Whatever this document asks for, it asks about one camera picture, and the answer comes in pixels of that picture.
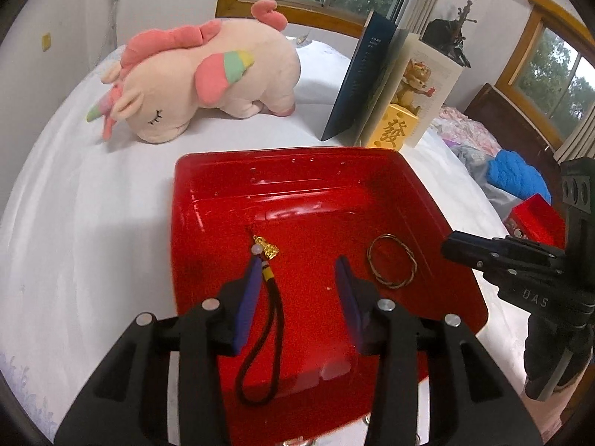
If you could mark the small red box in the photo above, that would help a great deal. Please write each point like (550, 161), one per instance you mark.
(539, 218)

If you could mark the thin gold bangle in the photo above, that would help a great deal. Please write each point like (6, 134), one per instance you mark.
(393, 285)

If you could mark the yellow wall tag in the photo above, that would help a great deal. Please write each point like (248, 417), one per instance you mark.
(45, 42)

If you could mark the blue quilted cloth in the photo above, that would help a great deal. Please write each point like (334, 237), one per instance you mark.
(516, 176)

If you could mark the cartoon figurine on yellow block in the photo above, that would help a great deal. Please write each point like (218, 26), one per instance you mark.
(390, 130)

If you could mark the wooden window frame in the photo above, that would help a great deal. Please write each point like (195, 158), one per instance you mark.
(288, 7)
(520, 51)

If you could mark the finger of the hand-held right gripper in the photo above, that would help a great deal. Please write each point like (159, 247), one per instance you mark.
(511, 244)
(469, 255)

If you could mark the grey crumpled cloth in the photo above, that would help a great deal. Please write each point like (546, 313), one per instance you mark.
(469, 160)

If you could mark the dark blue hardcover book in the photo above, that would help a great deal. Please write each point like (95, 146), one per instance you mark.
(362, 74)

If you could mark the floral bedding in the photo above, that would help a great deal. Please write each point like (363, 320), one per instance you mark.
(458, 123)

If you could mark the dark tree-shaped sculpture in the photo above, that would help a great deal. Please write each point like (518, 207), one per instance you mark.
(441, 32)

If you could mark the pink unicorn plush toy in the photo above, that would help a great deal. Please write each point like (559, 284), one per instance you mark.
(209, 79)

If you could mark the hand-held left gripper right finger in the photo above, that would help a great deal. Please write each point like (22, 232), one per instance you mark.
(347, 297)

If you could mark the dark wooden headboard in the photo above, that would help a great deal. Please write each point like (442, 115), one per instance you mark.
(506, 125)

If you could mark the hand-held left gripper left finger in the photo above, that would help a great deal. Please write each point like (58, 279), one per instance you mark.
(247, 297)

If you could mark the person's right forearm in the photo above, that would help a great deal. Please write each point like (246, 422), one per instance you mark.
(548, 422)

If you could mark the red plastic tray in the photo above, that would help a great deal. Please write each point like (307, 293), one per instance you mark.
(307, 223)

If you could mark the white patterned sheet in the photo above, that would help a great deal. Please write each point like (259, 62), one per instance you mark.
(93, 218)

